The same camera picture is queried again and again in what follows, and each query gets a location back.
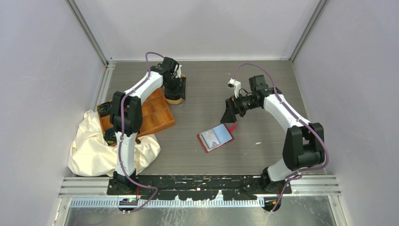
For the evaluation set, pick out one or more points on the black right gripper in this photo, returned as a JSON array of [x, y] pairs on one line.
[[229, 115]]

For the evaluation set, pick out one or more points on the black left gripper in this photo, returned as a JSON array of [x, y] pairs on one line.
[[179, 91]]

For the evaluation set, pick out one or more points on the tan oval tray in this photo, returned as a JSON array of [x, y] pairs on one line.
[[182, 85]]

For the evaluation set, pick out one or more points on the red leather card holder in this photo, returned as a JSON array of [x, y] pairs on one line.
[[216, 137]]

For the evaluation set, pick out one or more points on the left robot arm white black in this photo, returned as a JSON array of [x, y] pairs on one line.
[[126, 116]]

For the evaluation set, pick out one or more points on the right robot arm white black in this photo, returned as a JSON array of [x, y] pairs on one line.
[[302, 147]]

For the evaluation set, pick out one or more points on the orange compartment organizer tray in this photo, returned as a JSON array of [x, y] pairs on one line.
[[156, 115]]

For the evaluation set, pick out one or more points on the dark bundle in organizer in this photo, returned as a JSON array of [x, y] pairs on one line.
[[104, 109]]

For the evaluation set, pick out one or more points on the black roll in organizer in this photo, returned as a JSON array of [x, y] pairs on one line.
[[110, 137]]

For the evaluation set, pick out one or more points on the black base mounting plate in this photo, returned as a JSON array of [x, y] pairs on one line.
[[198, 187]]

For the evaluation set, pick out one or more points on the cream cloth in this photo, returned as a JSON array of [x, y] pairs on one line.
[[91, 156]]

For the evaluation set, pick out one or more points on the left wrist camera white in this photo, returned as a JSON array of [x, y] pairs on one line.
[[177, 71]]

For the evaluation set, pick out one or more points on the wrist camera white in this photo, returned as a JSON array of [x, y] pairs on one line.
[[235, 86], [177, 71]]

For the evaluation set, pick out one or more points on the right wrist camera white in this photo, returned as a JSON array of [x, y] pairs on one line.
[[235, 86]]

